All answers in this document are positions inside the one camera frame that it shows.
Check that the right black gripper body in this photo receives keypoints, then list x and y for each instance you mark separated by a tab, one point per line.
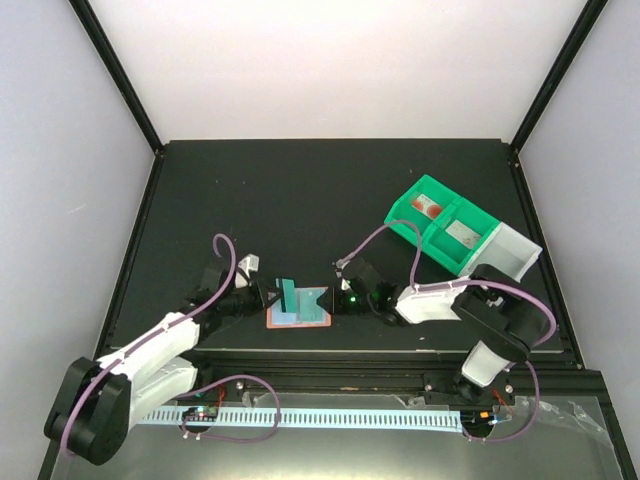
353	305

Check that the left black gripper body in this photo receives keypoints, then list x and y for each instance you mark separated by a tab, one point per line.
246	305

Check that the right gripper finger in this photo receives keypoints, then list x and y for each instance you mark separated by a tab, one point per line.
327	297
327	308

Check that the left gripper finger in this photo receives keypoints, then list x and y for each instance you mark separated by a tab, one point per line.
273	298
271	287

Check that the brown leather card holder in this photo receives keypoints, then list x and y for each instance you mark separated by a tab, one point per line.
276	319

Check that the white floral credit card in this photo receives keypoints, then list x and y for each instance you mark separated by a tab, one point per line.
463	234

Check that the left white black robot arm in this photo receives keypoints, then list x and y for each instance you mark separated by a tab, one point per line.
100	401

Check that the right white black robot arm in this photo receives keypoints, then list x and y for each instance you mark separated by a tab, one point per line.
507	321

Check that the red circle card in bin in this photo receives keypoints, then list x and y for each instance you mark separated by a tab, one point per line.
426	206

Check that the green plastic bin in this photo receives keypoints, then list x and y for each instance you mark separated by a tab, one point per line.
448	252
412	225

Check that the left small circuit board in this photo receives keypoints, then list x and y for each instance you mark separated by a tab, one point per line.
200	414

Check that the small circuit board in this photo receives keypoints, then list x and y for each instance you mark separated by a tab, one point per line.
477	418
200	414

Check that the clear plastic bin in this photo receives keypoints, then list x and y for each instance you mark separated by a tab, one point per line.
507	250

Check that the right small circuit board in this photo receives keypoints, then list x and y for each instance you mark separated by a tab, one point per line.
477	418

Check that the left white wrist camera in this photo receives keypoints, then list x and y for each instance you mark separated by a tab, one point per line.
246	267

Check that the light blue slotted cable duct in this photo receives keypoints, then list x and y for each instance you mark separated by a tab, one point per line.
308	418

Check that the left black frame post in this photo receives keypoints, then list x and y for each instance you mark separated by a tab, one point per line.
101	43

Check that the black frame post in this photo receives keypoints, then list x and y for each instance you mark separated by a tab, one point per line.
101	43
572	45

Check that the right black frame post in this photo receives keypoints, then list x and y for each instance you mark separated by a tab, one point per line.
572	45

